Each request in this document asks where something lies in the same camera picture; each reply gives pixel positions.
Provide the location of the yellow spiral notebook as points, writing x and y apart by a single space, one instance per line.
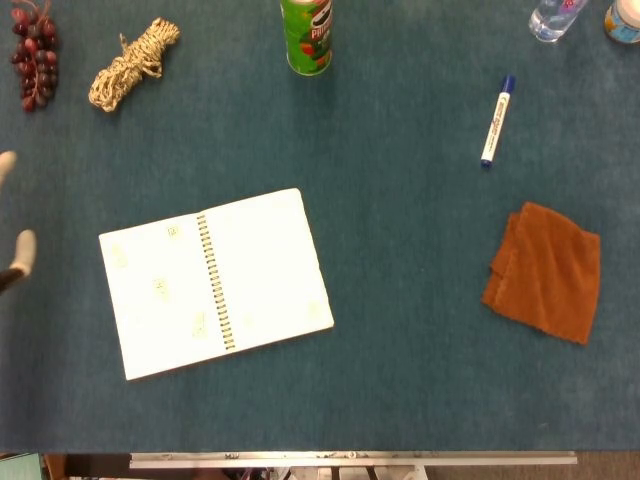
270 270

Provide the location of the blue felt table mat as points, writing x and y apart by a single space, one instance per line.
400 150

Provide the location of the green Pringles can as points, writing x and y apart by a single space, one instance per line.
307 45

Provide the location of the blue white marker pen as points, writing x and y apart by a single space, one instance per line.
497 122

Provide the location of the orange microfiber cloth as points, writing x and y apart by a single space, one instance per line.
545 275

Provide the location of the clear plastic water bottle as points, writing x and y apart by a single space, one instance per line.
552 20

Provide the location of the red grape bunch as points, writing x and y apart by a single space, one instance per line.
35 60

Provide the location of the jar with white lid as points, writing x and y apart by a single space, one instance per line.
625 22

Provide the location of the aluminium table edge rail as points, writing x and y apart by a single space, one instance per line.
350 459

